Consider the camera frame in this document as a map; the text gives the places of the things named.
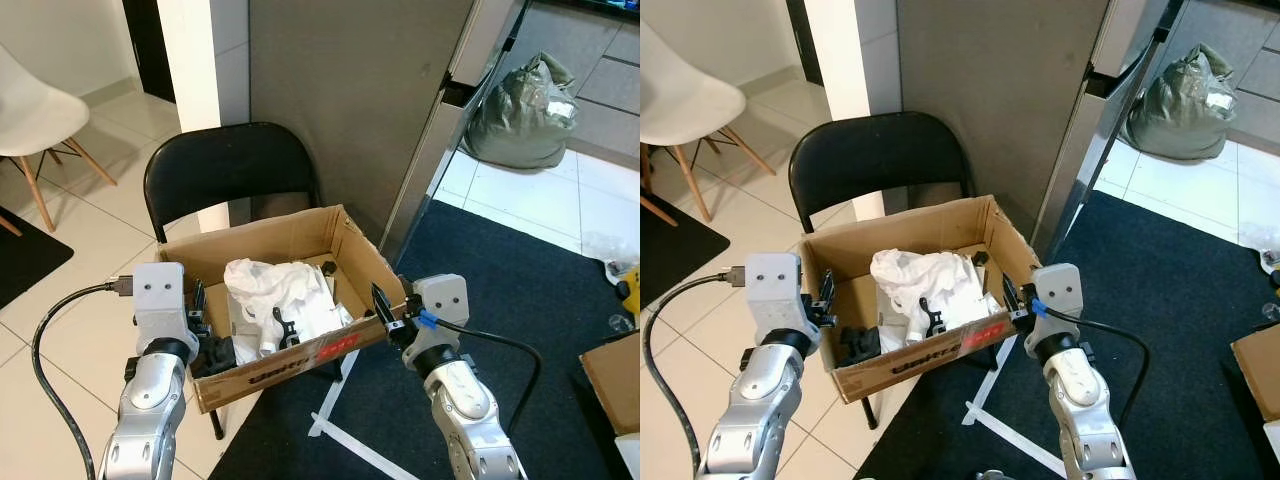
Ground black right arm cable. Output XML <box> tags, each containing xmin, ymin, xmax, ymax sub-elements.
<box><xmin>430</xmin><ymin>315</ymin><xmax>544</xmax><ymax>433</ymax></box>
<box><xmin>1045</xmin><ymin>305</ymin><xmax>1153</xmax><ymax>431</ymax></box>

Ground thin white floor tape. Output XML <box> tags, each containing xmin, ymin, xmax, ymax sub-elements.
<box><xmin>965</xmin><ymin>335</ymin><xmax>1071</xmax><ymax>480</ymax></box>
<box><xmin>308</xmin><ymin>350</ymin><xmax>421</xmax><ymax>480</ymax></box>

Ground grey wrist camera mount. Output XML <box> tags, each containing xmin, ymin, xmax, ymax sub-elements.
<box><xmin>403</xmin><ymin>275</ymin><xmax>469</xmax><ymax>351</ymax></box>
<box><xmin>133</xmin><ymin>262</ymin><xmax>191</xmax><ymax>346</ymax></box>
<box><xmin>1030</xmin><ymin>263</ymin><xmax>1084</xmax><ymax>341</ymax></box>
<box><xmin>745</xmin><ymin>252</ymin><xmax>807</xmax><ymax>336</ymax></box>

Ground chunky black plastic part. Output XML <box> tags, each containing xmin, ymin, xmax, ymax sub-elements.
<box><xmin>838</xmin><ymin>325</ymin><xmax>883</xmax><ymax>368</ymax></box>
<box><xmin>190</xmin><ymin>335</ymin><xmax>239</xmax><ymax>379</ymax></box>

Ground white shell chair wooden legs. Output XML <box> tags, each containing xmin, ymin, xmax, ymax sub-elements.
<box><xmin>0</xmin><ymin>45</ymin><xmax>118</xmax><ymax>233</ymax></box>
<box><xmin>640</xmin><ymin>22</ymin><xmax>776</xmax><ymax>223</ymax></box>

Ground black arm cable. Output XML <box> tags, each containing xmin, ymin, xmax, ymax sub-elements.
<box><xmin>30</xmin><ymin>277</ymin><xmax>136</xmax><ymax>480</ymax></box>
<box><xmin>1045</xmin><ymin>305</ymin><xmax>1153</xmax><ymax>431</ymax></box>
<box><xmin>430</xmin><ymin>315</ymin><xmax>544</xmax><ymax>433</ymax></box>
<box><xmin>645</xmin><ymin>268</ymin><xmax>749</xmax><ymax>473</ymax></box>

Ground dark blue carpet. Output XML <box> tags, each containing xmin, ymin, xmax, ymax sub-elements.
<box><xmin>208</xmin><ymin>200</ymin><xmax>641</xmax><ymax>480</ymax></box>
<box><xmin>855</xmin><ymin>190</ymin><xmax>1280</xmax><ymax>480</ymax></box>

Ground black folding chair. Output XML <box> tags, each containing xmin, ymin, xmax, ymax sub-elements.
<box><xmin>143</xmin><ymin>122</ymin><xmax>346</xmax><ymax>441</ymax></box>
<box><xmin>788</xmin><ymin>112</ymin><xmax>991</xmax><ymax>431</ymax></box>

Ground printed cardboard rubbish box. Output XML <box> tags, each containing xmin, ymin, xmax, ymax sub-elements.
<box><xmin>155</xmin><ymin>205</ymin><xmax>411</xmax><ymax>414</ymax></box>
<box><xmin>798</xmin><ymin>195</ymin><xmax>1043</xmax><ymax>404</ymax></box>

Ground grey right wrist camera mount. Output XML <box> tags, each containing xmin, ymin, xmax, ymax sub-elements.
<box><xmin>1030</xmin><ymin>263</ymin><xmax>1084</xmax><ymax>341</ymax></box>
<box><xmin>403</xmin><ymin>275</ymin><xmax>469</xmax><ymax>351</ymax></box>

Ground black floor mat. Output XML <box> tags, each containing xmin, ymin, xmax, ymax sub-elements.
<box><xmin>640</xmin><ymin>190</ymin><xmax>731</xmax><ymax>309</ymax></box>
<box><xmin>0</xmin><ymin>205</ymin><xmax>74</xmax><ymax>309</ymax></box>

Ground green rubbish bag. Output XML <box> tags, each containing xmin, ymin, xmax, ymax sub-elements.
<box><xmin>1125</xmin><ymin>43</ymin><xmax>1241</xmax><ymax>161</ymax></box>
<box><xmin>465</xmin><ymin>52</ymin><xmax>579</xmax><ymax>171</ymax></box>

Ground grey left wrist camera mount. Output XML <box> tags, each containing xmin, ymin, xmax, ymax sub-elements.
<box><xmin>745</xmin><ymin>252</ymin><xmax>807</xmax><ymax>336</ymax></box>
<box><xmin>133</xmin><ymin>262</ymin><xmax>191</xmax><ymax>346</ymax></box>

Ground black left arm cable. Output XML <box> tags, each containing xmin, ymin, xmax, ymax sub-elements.
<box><xmin>30</xmin><ymin>277</ymin><xmax>136</xmax><ymax>480</ymax></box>
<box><xmin>645</xmin><ymin>268</ymin><xmax>749</xmax><ymax>473</ymax></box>

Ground clear plastic bag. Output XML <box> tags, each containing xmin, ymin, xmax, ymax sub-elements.
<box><xmin>1238</xmin><ymin>222</ymin><xmax>1280</xmax><ymax>253</ymax></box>
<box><xmin>583</xmin><ymin>232</ymin><xmax>641</xmax><ymax>271</ymax></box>

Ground grey metal door frame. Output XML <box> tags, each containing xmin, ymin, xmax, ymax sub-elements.
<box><xmin>1030</xmin><ymin>0</ymin><xmax>1186</xmax><ymax>259</ymax></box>
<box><xmin>378</xmin><ymin>0</ymin><xmax>531</xmax><ymax>266</ymax></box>

